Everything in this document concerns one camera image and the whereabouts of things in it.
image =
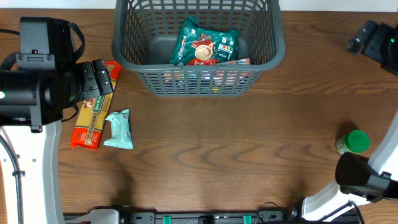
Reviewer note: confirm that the green lid jar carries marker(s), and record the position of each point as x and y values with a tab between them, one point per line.
356	142

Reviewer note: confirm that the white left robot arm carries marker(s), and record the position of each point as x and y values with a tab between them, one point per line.
38	83

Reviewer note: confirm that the red spaghetti packet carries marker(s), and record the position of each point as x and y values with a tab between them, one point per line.
90	122

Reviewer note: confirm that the grey plastic lattice basket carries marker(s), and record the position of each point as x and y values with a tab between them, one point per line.
145	34

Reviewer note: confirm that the green coffee sachet bag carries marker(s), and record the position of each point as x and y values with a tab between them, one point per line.
199	46

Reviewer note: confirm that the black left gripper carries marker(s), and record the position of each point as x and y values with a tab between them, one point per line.
90	81

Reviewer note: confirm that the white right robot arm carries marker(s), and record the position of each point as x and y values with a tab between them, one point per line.
357	178

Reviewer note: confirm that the colourful tissue multipack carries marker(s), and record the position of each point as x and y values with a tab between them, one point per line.
245	61

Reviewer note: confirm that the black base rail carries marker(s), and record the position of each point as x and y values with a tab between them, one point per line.
267	212

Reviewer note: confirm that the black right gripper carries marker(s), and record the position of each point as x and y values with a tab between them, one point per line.
374	38

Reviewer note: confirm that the mint green snack packet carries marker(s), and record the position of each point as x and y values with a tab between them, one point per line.
121	136

